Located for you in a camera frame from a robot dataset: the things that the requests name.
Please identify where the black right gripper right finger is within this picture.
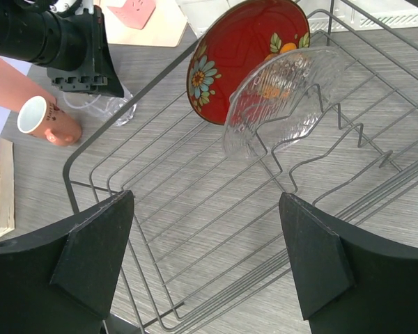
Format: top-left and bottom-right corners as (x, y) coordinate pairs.
(279, 193), (418, 333)

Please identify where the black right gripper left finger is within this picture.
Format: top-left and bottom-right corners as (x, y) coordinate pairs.
(0, 191), (134, 333)

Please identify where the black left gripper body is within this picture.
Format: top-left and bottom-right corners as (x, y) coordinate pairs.
(47, 5), (124, 97)

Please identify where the pink ceramic mug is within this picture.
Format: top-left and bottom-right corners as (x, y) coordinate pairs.
(17, 96), (82, 147)

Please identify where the pink plastic tumbler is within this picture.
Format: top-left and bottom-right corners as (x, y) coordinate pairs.
(0, 58), (57, 113)

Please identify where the pink cube block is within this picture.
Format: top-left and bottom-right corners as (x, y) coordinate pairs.
(107, 0), (156, 30)

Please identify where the brown cardboard sheet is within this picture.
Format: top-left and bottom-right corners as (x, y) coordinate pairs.
(94, 0), (187, 47)

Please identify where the red floral lacquer plate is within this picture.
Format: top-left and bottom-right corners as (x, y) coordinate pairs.
(186, 1), (310, 125)

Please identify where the white file organizer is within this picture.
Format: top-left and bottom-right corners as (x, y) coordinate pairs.
(177, 0), (418, 37)

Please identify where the black wire dish rack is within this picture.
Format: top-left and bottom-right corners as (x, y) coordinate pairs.
(63, 1), (418, 333)

